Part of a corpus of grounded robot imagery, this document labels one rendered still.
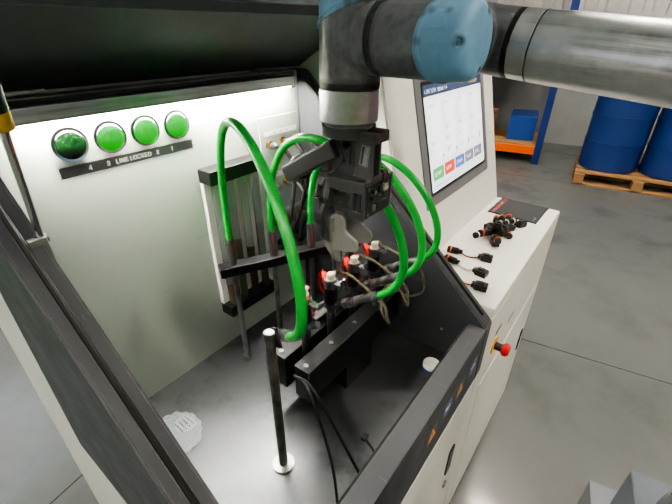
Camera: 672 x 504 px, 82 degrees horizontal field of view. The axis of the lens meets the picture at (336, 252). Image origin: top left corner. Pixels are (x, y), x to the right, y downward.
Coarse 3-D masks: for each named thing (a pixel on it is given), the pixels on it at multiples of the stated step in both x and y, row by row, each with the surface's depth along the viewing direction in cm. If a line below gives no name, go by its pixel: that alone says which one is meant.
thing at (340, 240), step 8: (336, 216) 55; (336, 224) 56; (344, 224) 55; (336, 232) 57; (344, 232) 56; (336, 240) 58; (344, 240) 57; (352, 240) 56; (328, 248) 59; (336, 248) 58; (344, 248) 57; (352, 248) 56; (336, 256) 60
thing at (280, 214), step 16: (224, 128) 58; (240, 128) 50; (224, 144) 64; (256, 144) 48; (224, 160) 68; (256, 160) 47; (224, 176) 70; (272, 176) 46; (224, 192) 73; (272, 192) 45; (224, 208) 75; (272, 208) 45; (224, 224) 77; (288, 224) 44; (288, 240) 44; (288, 256) 44; (304, 288) 45; (304, 304) 45; (304, 320) 47; (288, 336) 53
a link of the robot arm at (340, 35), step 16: (320, 0) 43; (336, 0) 41; (352, 0) 40; (368, 0) 41; (320, 16) 43; (336, 16) 42; (352, 16) 41; (320, 32) 44; (336, 32) 42; (352, 32) 41; (320, 48) 45; (336, 48) 43; (352, 48) 42; (320, 64) 46; (336, 64) 44; (352, 64) 43; (320, 80) 47; (336, 80) 45; (352, 80) 44; (368, 80) 45
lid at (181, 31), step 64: (0, 0) 38; (64, 0) 42; (128, 0) 47; (192, 0) 53; (256, 0) 61; (0, 64) 47; (64, 64) 52; (128, 64) 60; (192, 64) 69; (256, 64) 82
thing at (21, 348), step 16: (144, 80) 68; (160, 80) 70; (0, 304) 67; (0, 320) 79; (16, 336) 72; (16, 352) 86; (32, 368) 78; (32, 384) 95; (48, 384) 71; (48, 400) 85; (64, 416) 77; (64, 432) 93; (80, 448) 83; (80, 464) 103; (96, 480) 91; (96, 496) 115
